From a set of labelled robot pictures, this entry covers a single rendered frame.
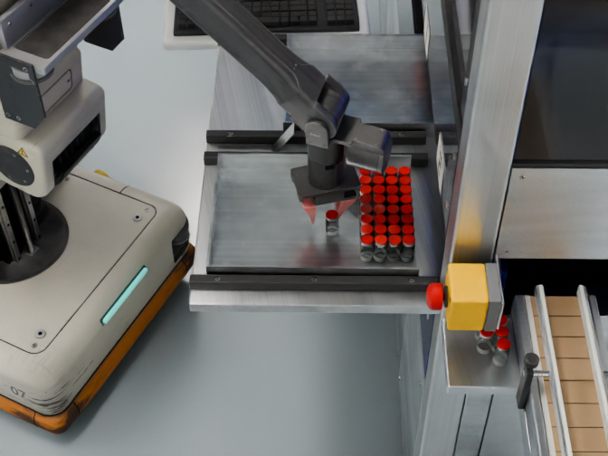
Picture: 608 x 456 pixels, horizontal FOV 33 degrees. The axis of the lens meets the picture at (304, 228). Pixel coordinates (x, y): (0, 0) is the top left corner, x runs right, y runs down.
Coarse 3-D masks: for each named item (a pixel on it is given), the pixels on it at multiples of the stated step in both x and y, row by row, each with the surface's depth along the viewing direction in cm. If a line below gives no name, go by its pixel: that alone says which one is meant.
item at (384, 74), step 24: (312, 48) 207; (336, 48) 207; (360, 48) 207; (384, 48) 207; (408, 48) 207; (336, 72) 202; (360, 72) 202; (384, 72) 202; (408, 72) 202; (360, 96) 198; (384, 96) 198; (408, 96) 198; (288, 120) 193; (384, 120) 193; (408, 120) 193; (432, 120) 193
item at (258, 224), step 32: (224, 160) 183; (256, 160) 183; (288, 160) 183; (224, 192) 181; (256, 192) 181; (288, 192) 181; (224, 224) 176; (256, 224) 176; (288, 224) 176; (320, 224) 176; (352, 224) 176; (224, 256) 171; (256, 256) 171; (288, 256) 171; (320, 256) 171; (352, 256) 171
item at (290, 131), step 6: (294, 126) 184; (288, 132) 185; (294, 132) 183; (282, 138) 186; (288, 138) 184; (276, 144) 187; (282, 144) 185; (222, 150) 188; (228, 150) 188; (234, 150) 188; (240, 150) 188; (246, 150) 188; (252, 150) 188; (258, 150) 188; (264, 150) 188; (270, 150) 188; (276, 150) 186
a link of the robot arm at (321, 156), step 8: (336, 144) 157; (312, 152) 159; (320, 152) 158; (328, 152) 158; (336, 152) 158; (344, 152) 157; (312, 160) 160; (320, 160) 159; (328, 160) 159; (336, 160) 159
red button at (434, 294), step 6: (432, 288) 149; (438, 288) 149; (426, 294) 151; (432, 294) 149; (438, 294) 149; (444, 294) 150; (426, 300) 151; (432, 300) 149; (438, 300) 149; (444, 300) 151; (432, 306) 149; (438, 306) 149
